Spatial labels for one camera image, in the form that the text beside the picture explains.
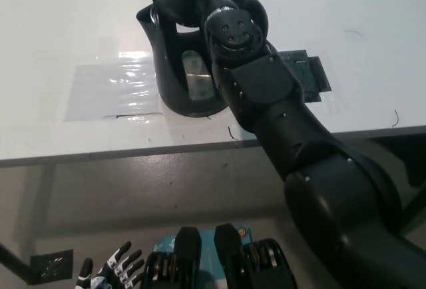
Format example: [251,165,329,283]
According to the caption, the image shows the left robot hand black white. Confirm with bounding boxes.
[75,240,146,289]

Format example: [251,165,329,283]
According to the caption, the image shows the black electric kettle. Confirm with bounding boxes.
[136,0,269,119]

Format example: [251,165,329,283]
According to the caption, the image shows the robot torso black teal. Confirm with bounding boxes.
[141,223,298,289]

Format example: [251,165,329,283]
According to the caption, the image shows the black floor tape mark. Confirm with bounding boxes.
[27,248,75,286]

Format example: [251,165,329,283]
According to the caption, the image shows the black table leg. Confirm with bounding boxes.
[0,242,35,284]

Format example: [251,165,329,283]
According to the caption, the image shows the clear plastic tape sheet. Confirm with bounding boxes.
[63,54,164,123]

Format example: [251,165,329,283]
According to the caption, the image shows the black tape patch square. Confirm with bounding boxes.
[278,49,332,104]

